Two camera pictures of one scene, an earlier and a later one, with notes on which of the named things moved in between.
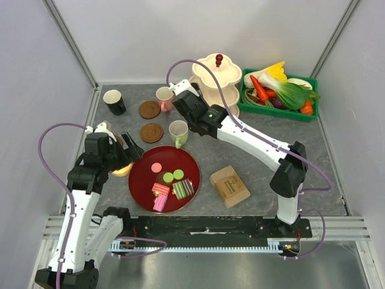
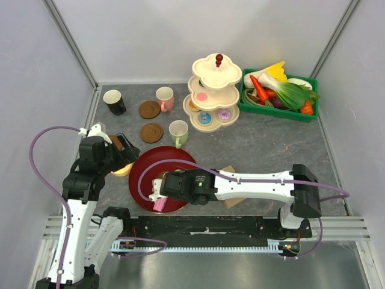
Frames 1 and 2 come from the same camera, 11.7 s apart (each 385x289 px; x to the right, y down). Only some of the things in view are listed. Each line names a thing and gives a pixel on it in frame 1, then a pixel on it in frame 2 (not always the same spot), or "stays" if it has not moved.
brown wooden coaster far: x=149 y=109 stays
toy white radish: x=301 y=82 stays
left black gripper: x=135 y=151 stays
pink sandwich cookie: x=156 y=167 → x=201 y=96
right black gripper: x=200 y=100 → x=189 y=173
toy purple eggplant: x=278 y=105 stays
